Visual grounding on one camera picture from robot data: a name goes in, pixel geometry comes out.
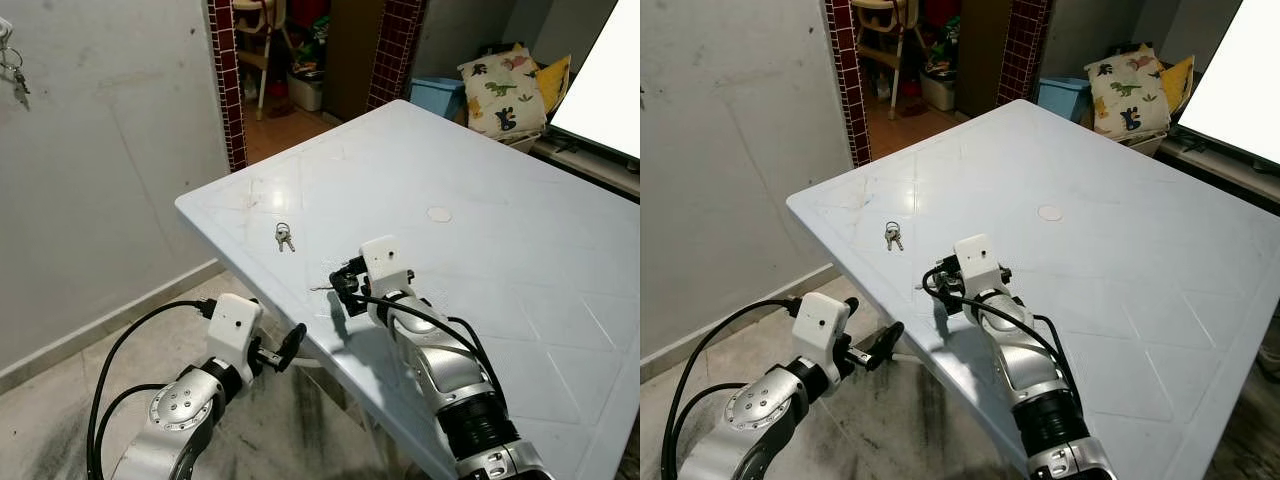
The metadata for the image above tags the white plastic table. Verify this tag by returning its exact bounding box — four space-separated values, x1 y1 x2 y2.
175 99 641 480
786 99 1280 480

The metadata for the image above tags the white storage container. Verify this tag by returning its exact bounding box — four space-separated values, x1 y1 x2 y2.
287 70 327 113
919 70 958 113

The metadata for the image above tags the blue plastic bin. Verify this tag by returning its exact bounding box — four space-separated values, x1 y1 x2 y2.
407 75 467 122
1036 76 1092 124

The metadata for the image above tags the narrow red brick pillar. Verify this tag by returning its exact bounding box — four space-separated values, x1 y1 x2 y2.
206 0 249 174
821 0 872 169

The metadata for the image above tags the brown wooden door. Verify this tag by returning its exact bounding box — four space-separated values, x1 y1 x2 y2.
321 0 387 124
954 0 1014 117

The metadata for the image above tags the wide red brick pillar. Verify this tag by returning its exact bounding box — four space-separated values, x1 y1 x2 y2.
366 0 428 112
996 0 1053 107

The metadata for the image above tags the white high chair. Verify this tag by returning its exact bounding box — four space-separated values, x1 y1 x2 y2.
850 0 926 122
234 0 292 122

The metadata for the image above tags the dinosaur print pillow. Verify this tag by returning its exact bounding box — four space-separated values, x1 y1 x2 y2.
1084 44 1172 138
457 44 550 140

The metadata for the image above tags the yellow pillow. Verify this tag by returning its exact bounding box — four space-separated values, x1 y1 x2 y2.
1160 54 1197 117
534 54 574 117

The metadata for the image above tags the hanging key bunch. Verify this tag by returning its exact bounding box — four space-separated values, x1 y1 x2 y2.
0 46 32 112

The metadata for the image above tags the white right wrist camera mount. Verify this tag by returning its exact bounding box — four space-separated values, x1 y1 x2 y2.
952 234 1007 297
357 236 414 301

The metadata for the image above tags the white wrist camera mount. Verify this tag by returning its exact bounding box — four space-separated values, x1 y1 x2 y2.
794 292 852 377
357 236 414 301
204 293 265 377
952 234 1007 297

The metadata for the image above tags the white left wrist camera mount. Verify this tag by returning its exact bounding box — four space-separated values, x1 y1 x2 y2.
204 293 265 377
794 292 852 377

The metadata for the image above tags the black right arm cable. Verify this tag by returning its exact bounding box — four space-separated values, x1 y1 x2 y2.
336 288 512 411
920 262 1071 387

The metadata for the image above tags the short black left arm cable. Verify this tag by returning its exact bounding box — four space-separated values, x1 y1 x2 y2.
94 383 156 480
670 381 749 480

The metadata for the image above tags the black window rail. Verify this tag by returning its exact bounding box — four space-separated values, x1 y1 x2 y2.
1158 124 1280 204
528 128 641 199

